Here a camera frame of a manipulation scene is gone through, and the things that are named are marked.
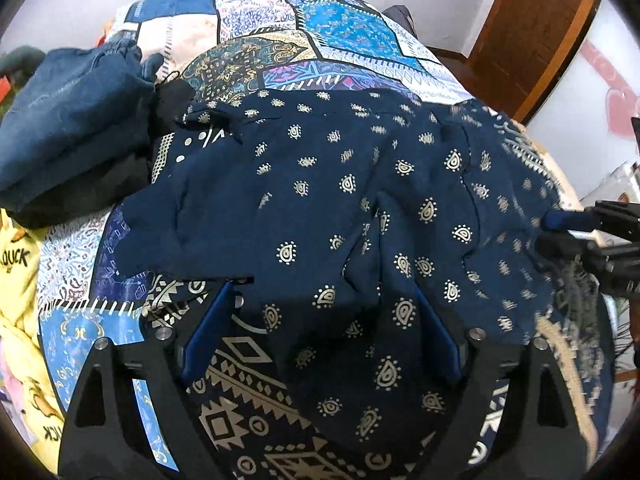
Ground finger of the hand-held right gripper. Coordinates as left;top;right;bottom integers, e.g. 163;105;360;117
541;209;598;235
534;234;603;273

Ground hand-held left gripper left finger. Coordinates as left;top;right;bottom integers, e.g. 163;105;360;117
57;281;244;480

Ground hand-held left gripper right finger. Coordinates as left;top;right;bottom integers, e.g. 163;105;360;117
414;287;577;480

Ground navy patterned hooded garment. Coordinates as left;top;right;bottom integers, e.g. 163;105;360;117
112;87;617;480

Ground pink heart sticker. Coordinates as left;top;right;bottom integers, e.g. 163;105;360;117
580;39;640;137

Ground yellow duck print blanket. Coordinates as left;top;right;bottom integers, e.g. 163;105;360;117
0;209;67;476

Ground wooden door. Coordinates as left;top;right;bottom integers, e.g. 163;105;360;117
461;0;604;125

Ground folded blue jeans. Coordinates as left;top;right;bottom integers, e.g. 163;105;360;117
0;42;167;215

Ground grey bag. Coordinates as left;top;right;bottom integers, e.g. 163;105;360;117
382;4;427;47

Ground blue patchwork bed blanket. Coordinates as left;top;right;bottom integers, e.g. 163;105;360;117
36;0;588;463

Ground dark grey cushion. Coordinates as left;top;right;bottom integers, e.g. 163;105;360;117
0;45;50;78

